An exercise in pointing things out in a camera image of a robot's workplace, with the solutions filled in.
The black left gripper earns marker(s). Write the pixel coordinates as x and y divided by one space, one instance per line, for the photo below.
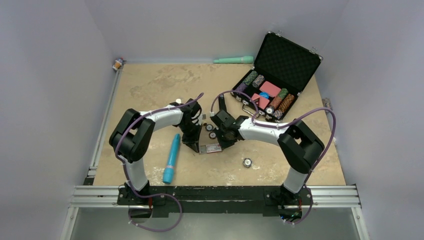
193 142

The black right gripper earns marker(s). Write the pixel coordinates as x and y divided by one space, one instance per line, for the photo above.
223 144

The staples cardboard box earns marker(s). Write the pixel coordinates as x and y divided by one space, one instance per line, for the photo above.
210 148

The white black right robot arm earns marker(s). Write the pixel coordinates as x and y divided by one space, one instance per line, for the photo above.
300 146

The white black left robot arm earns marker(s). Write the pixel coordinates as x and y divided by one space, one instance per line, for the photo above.
131 138

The teal poker chip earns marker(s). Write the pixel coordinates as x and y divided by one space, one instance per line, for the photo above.
209 127

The pink card deck lower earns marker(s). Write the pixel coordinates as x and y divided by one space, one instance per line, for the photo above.
260 101

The pink card deck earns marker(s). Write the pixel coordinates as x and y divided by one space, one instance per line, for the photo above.
269 88
260 101

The blue cylindrical tool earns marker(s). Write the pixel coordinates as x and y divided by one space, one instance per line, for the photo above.
169 170

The blue dealer button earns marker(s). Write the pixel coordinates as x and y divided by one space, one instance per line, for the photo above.
264 95

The pink card deck upper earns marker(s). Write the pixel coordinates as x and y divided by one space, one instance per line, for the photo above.
269 88

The mint green microphone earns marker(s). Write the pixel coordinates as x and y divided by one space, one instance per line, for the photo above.
235 60

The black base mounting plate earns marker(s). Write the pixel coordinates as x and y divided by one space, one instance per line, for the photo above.
268 200

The black poker chip case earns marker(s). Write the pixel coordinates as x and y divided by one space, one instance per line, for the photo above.
283 63

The small colourful toy figure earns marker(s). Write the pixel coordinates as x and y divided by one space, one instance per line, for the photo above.
118 64

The small patterned object right edge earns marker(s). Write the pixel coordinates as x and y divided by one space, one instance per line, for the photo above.
326 102

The aluminium frame rail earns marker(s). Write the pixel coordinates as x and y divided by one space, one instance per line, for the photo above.
333 214

